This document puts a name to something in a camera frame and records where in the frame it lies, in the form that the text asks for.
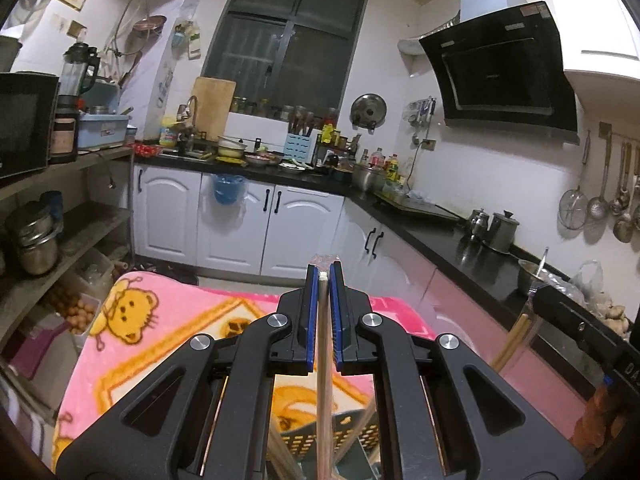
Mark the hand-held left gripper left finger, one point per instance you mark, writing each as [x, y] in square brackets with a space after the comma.
[312, 320]

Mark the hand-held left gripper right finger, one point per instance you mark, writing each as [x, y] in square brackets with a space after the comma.
[336, 320]

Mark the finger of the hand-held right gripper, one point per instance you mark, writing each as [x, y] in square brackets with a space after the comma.
[565, 317]

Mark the black perforated utensil holder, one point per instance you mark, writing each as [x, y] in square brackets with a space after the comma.
[350, 435]

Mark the person's right hand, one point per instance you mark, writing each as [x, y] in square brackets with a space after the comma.
[600, 415]

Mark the ginger root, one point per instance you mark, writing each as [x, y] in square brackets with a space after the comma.
[607, 312]

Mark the clear plastic bag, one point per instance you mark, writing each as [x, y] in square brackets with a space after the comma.
[590, 277]

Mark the steel mixing bowl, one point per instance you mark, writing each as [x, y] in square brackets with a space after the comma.
[530, 277]

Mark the white base cabinet door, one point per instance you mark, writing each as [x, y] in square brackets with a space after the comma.
[305, 230]
[167, 215]
[250, 240]

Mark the steel canister with lid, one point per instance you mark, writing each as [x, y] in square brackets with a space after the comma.
[502, 232]

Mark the hanging large steel ladle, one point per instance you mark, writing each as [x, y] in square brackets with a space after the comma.
[624, 227]

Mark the glossy side base cabinets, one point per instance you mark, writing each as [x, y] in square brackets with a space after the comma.
[450, 310]

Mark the hanging slotted spoon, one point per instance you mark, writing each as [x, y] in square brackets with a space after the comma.
[597, 205]

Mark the small steel kettle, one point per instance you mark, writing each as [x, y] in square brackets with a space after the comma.
[479, 225]

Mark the black kitchen countertop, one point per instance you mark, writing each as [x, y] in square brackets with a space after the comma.
[450, 245]

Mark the steel stock pot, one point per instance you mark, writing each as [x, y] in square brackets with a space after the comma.
[369, 177]

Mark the pink bear printed blanket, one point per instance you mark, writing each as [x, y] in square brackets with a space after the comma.
[165, 320]

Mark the blue plastic bag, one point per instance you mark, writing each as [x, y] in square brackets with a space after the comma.
[229, 191]

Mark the cluster of condiment bottles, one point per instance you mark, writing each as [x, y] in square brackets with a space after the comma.
[392, 167]

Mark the blue knife block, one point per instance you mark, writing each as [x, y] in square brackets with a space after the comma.
[300, 149]

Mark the white cooking pot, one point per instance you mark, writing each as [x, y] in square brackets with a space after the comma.
[231, 147]

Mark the row of spice jars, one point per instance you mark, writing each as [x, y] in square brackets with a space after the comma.
[280, 110]

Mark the steel pot lid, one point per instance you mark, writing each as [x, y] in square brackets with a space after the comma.
[369, 109]

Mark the hanging small kitchen tools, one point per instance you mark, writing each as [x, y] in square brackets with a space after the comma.
[420, 110]

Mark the wooden cutting board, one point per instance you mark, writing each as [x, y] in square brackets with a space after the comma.
[215, 110]

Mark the yellow dish soap bottle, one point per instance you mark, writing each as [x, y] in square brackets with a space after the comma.
[168, 132]

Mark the pile of brown eggs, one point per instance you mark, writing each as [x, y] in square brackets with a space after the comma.
[75, 310]

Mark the metal shelf rack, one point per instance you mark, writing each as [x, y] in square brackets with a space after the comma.
[90, 220]

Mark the metal sink faucet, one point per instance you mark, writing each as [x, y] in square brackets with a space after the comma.
[192, 105]

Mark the black range hood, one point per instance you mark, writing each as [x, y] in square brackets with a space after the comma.
[505, 70]

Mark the dark kitchen window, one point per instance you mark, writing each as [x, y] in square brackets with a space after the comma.
[290, 50]

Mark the light blue plastic box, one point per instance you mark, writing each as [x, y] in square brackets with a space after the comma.
[102, 132]

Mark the stacked steel pots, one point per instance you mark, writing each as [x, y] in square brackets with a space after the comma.
[35, 245]

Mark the hanging metal pan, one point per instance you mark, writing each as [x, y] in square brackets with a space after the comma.
[150, 24]

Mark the blender with dark jar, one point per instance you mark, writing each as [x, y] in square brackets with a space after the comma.
[75, 75]

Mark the black microwave oven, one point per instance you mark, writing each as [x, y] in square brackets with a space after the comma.
[25, 125]

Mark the steel pot with lid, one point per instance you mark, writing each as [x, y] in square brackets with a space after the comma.
[7, 52]

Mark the wall power outlet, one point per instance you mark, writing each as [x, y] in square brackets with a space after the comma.
[426, 145]

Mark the white wall cabinet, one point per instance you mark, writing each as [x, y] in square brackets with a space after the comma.
[595, 15]

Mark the hanging wall packets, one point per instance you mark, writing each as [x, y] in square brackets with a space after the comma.
[187, 40]

